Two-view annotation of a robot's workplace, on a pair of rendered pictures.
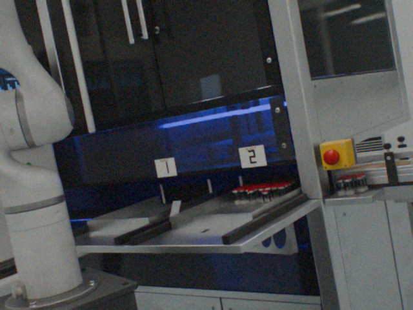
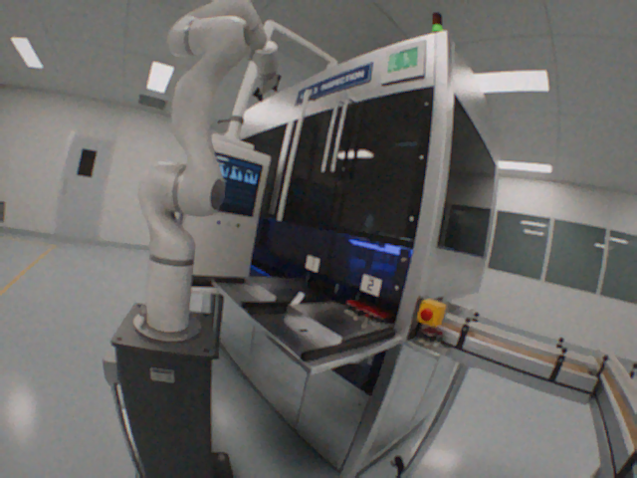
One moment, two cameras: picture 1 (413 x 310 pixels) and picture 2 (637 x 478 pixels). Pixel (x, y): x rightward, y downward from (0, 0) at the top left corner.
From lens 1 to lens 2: 0.56 m
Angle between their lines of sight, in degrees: 12
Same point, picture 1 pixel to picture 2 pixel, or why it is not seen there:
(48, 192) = (173, 254)
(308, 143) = (414, 295)
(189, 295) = not seen: hidden behind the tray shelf
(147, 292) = not seen: hidden behind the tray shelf
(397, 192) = (458, 355)
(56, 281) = (160, 322)
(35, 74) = (196, 155)
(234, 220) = (327, 335)
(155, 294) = not seen: hidden behind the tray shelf
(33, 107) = (185, 181)
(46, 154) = (251, 222)
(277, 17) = (429, 189)
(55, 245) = (166, 296)
